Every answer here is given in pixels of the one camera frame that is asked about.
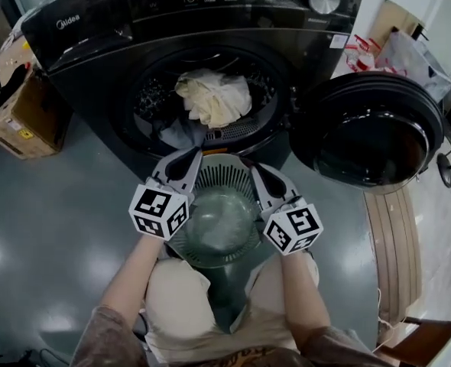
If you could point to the cream white clothes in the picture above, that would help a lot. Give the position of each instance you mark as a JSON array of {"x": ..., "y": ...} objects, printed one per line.
[{"x": 218, "y": 98}]

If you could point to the wooden slatted platform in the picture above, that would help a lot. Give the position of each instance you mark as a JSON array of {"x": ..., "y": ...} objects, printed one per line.
[{"x": 393, "y": 251}]

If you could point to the grey plastic laundry basket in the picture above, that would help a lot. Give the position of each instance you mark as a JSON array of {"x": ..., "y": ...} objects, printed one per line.
[{"x": 219, "y": 220}]

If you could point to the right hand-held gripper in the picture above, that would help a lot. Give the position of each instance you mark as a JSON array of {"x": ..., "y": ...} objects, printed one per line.
[{"x": 294, "y": 229}]

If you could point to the person's brown printed t-shirt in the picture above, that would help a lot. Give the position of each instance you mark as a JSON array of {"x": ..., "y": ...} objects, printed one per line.
[{"x": 107, "y": 338}]

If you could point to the clear plastic bin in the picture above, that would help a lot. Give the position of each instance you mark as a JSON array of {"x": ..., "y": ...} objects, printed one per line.
[{"x": 413, "y": 63}]

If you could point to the group of red lidded containers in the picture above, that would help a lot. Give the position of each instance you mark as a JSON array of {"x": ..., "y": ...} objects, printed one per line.
[{"x": 361, "y": 56}]

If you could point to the person's left forearm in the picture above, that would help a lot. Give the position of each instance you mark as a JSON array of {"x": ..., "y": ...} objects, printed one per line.
[{"x": 130, "y": 277}]

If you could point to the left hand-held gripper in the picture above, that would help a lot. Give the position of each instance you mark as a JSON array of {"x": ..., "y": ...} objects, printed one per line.
[{"x": 153, "y": 212}]

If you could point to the person's beige shorts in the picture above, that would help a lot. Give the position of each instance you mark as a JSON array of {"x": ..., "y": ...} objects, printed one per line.
[{"x": 179, "y": 304}]

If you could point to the person's right forearm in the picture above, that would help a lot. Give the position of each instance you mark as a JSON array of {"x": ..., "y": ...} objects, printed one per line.
[{"x": 305, "y": 293}]

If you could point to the brown cardboard box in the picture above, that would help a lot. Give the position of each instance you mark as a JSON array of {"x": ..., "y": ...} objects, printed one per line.
[{"x": 23, "y": 121}]

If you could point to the dark grey garment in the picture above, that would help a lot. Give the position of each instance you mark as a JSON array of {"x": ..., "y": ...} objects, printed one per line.
[{"x": 179, "y": 134}]

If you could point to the white topped wooden table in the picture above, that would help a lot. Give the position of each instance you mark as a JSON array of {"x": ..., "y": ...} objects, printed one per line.
[{"x": 432, "y": 342}]

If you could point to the black washing machine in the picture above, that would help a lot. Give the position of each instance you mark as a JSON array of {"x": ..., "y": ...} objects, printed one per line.
[{"x": 107, "y": 71}]

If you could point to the cardboard sheet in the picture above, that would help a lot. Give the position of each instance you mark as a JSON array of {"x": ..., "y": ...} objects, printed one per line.
[{"x": 393, "y": 17}]

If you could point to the black round washing machine door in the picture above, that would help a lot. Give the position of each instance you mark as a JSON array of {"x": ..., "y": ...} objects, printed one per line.
[{"x": 363, "y": 128}]

